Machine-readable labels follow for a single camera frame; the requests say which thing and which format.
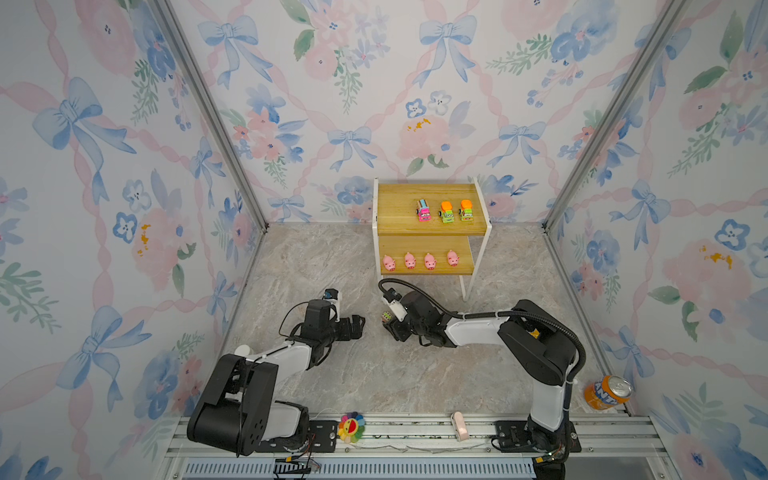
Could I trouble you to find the pink pig toy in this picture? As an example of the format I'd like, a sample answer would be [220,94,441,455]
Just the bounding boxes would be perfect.
[446,250,460,267]
[404,252,416,270]
[424,253,437,270]
[382,255,396,272]

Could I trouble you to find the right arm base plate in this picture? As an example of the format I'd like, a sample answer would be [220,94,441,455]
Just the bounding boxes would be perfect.
[491,420,582,454]

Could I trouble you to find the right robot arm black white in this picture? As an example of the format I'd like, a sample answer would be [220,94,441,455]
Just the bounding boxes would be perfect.
[378,278,587,457]

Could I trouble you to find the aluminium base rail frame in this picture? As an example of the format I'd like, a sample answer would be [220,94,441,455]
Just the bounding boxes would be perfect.
[155,413,680,479]

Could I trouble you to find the white wood two-tier shelf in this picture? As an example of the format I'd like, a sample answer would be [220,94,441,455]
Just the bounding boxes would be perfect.
[371,178,492,300]

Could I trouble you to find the white capped bottle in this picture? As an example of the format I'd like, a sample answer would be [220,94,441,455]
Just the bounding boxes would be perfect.
[234,345,252,357]

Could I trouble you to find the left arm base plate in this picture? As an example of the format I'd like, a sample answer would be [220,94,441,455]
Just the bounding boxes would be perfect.
[255,420,338,454]

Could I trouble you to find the pink teal toy truck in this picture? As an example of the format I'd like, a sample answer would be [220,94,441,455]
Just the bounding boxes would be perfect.
[416,199,432,222]

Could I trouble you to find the orange green toy truck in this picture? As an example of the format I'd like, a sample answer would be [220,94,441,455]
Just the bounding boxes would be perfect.
[439,201,455,224]

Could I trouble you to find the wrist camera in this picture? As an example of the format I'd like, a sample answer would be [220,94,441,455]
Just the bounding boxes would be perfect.
[322,288,341,319]
[383,288,407,321]

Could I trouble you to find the orange yellow toy truck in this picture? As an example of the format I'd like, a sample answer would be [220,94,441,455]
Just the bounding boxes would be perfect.
[459,199,474,222]

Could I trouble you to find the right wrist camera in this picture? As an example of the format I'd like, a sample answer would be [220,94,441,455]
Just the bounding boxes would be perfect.
[383,288,407,321]

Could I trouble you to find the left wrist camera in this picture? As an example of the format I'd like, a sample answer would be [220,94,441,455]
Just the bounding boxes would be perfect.
[322,288,341,319]

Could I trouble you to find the rainbow flower plush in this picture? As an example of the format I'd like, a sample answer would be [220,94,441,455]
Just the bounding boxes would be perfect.
[337,411,366,444]

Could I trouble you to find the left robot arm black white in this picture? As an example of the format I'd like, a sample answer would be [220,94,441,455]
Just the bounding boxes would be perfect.
[186,296,366,456]

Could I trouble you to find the pink eraser block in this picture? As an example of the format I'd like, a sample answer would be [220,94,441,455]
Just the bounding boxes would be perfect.
[451,411,470,442]

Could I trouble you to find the orange soda can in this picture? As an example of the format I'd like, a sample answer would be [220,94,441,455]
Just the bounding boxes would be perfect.
[583,375,634,410]

